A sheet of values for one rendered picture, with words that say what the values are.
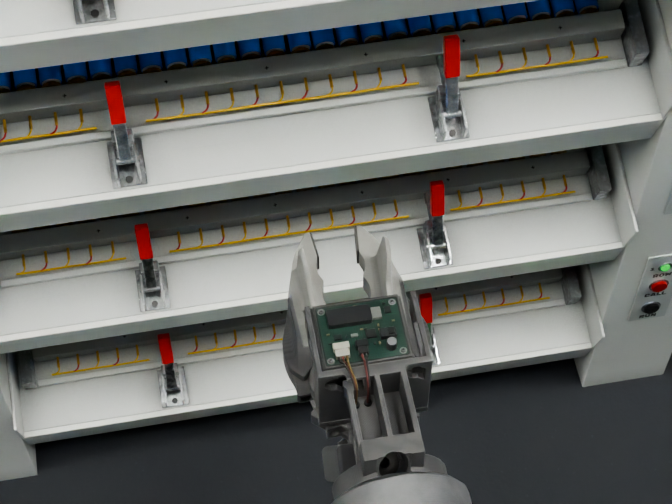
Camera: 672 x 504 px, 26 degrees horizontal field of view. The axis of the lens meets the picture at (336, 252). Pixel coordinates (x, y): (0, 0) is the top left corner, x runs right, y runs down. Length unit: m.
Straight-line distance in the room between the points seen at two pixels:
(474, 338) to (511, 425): 0.12
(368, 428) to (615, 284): 0.62
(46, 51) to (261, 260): 0.39
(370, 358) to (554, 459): 0.75
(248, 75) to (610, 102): 0.30
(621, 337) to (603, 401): 0.11
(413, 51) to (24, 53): 0.33
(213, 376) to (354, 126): 0.42
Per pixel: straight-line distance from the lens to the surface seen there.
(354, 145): 1.20
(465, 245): 1.38
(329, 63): 1.20
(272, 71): 1.19
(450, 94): 1.18
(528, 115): 1.22
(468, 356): 1.55
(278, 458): 1.60
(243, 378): 1.53
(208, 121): 1.20
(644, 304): 1.51
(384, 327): 0.89
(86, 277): 1.37
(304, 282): 0.95
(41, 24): 1.04
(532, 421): 1.63
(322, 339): 0.89
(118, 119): 1.15
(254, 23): 1.05
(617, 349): 1.59
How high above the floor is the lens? 1.45
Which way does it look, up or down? 57 degrees down
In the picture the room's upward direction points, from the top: straight up
